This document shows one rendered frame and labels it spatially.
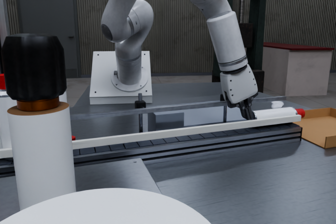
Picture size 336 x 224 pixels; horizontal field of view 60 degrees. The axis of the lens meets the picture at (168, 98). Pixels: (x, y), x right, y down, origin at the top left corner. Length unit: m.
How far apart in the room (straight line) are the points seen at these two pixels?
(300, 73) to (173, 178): 5.17
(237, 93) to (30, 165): 0.61
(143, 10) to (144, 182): 0.78
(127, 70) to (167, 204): 1.12
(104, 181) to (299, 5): 8.39
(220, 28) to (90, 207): 0.64
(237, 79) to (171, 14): 6.79
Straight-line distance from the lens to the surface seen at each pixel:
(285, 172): 0.82
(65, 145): 0.48
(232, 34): 0.84
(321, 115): 1.36
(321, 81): 6.06
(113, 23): 1.15
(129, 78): 1.42
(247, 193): 0.70
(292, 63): 5.69
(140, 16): 1.21
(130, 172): 0.66
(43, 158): 0.47
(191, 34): 7.71
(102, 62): 1.58
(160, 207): 0.29
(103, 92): 1.46
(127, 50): 1.29
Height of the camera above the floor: 1.18
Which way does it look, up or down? 13 degrees down
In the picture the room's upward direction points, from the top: straight up
